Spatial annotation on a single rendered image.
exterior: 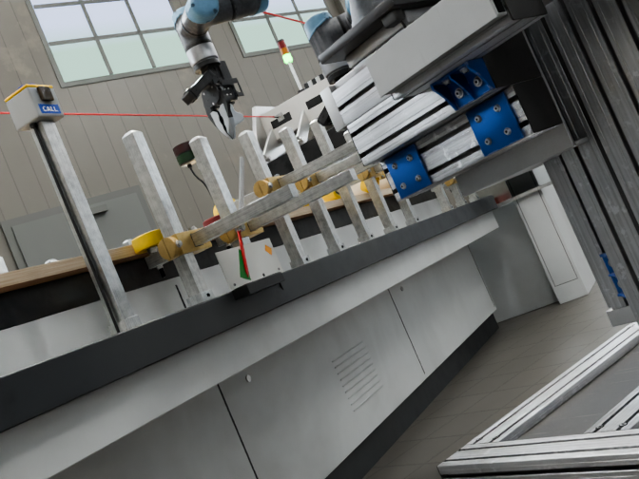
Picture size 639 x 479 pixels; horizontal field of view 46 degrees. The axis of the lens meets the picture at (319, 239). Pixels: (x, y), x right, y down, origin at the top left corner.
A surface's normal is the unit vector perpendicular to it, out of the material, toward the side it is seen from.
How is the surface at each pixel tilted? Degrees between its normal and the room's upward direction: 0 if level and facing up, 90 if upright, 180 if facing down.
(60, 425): 90
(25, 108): 90
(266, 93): 90
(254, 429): 90
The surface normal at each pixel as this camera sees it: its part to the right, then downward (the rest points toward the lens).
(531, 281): -0.44, 0.14
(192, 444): 0.81, -0.37
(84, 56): 0.56, -0.28
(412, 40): -0.74, 0.28
